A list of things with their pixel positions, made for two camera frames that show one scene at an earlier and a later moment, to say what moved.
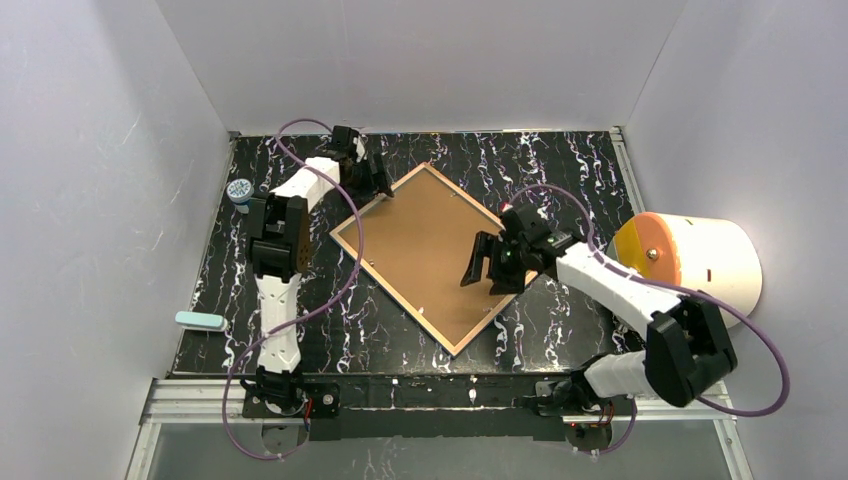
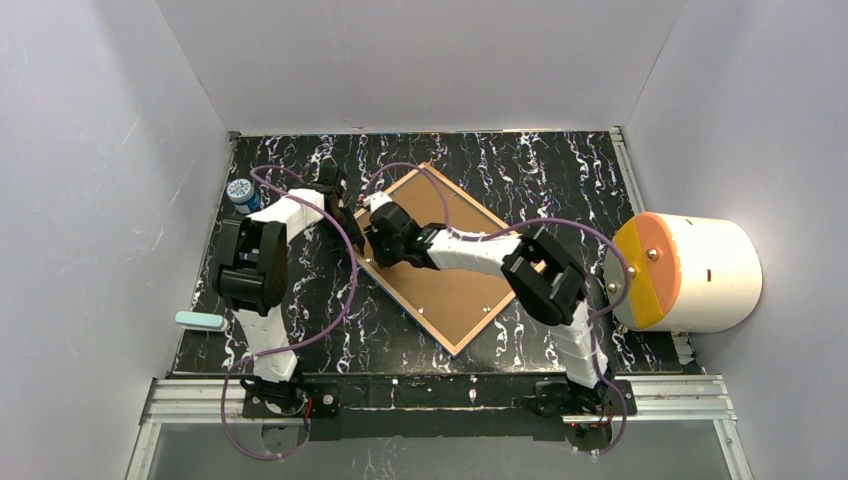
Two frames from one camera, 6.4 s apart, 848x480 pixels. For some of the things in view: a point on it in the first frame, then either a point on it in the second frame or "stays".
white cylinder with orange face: (718, 257) stays
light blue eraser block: (201, 321) stays
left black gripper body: (370, 175) -> (342, 216)
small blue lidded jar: (240, 191) stays
